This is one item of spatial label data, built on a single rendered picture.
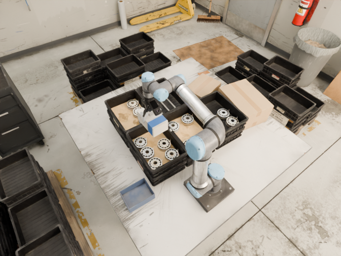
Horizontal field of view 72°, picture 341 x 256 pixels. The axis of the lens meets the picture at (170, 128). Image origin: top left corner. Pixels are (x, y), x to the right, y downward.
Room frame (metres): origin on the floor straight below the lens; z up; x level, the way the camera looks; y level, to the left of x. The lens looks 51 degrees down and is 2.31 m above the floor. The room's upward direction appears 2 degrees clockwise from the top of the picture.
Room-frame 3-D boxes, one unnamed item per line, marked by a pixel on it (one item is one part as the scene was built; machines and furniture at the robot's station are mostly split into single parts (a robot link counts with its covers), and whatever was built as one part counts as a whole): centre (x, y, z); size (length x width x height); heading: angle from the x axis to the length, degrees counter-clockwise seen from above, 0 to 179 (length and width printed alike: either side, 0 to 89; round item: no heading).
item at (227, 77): (2.50, -0.80, 0.26); 0.40 x 0.30 x 0.23; 38
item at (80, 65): (2.45, 1.13, 0.37); 0.40 x 0.30 x 0.45; 128
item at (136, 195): (0.68, 0.22, 0.74); 0.20 x 0.15 x 0.07; 125
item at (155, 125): (1.06, 0.13, 1.09); 0.20 x 0.12 x 0.09; 38
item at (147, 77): (1.08, 0.14, 1.41); 0.09 x 0.08 x 0.11; 39
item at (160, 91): (1.01, 0.06, 1.41); 0.11 x 0.11 x 0.08; 39
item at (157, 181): (0.99, 0.10, 0.76); 0.40 x 0.30 x 0.12; 35
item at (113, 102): (1.32, 0.33, 0.87); 0.40 x 0.30 x 0.11; 35
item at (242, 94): (1.55, -0.66, 0.80); 0.40 x 0.30 x 0.20; 27
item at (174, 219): (1.30, -0.08, 0.35); 1.60 x 1.60 x 0.70; 38
